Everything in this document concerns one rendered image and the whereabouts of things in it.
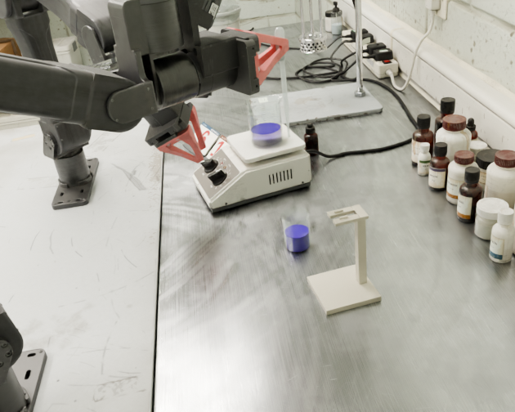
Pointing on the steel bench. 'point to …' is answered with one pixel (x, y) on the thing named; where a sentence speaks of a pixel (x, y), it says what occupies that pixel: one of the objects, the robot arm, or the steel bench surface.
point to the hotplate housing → (260, 179)
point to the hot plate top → (240, 143)
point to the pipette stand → (350, 279)
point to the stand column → (359, 50)
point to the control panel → (214, 171)
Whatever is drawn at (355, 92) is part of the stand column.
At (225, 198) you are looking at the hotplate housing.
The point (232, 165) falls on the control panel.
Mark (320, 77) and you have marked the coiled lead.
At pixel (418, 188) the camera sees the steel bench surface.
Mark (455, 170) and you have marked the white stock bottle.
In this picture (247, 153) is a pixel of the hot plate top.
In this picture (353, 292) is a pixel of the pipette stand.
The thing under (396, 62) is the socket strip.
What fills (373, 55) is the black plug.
